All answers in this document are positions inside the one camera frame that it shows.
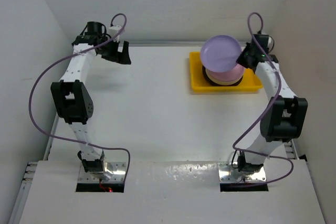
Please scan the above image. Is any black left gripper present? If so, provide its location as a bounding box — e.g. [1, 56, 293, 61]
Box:
[98, 36, 131, 65]

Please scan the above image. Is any pink plate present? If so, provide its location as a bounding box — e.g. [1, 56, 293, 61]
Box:
[206, 65, 245, 82]

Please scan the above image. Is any purple plate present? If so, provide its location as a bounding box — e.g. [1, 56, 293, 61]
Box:
[200, 35, 241, 72]

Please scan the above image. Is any orange plate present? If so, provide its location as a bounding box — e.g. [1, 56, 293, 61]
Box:
[205, 76, 243, 87]

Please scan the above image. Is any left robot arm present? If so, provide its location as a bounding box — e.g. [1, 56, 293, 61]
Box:
[50, 22, 131, 180]

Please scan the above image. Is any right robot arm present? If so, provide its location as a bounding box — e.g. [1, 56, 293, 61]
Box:
[237, 41, 308, 173]

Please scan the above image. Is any yellow plastic bin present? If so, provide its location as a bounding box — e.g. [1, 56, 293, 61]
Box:
[189, 51, 263, 93]

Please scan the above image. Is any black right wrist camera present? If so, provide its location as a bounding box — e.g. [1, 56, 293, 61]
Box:
[251, 32, 272, 54]

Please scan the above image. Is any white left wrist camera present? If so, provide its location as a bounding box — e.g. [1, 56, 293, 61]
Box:
[108, 25, 122, 36]

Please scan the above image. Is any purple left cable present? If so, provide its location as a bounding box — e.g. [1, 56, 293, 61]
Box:
[28, 13, 131, 180]

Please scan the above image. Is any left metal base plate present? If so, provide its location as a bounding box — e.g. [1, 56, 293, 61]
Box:
[77, 162, 127, 184]

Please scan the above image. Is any metal base plate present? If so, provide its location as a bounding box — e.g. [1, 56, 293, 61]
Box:
[77, 162, 127, 184]
[217, 162, 267, 184]

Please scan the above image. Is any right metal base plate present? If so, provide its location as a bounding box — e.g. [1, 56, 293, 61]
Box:
[217, 162, 267, 184]

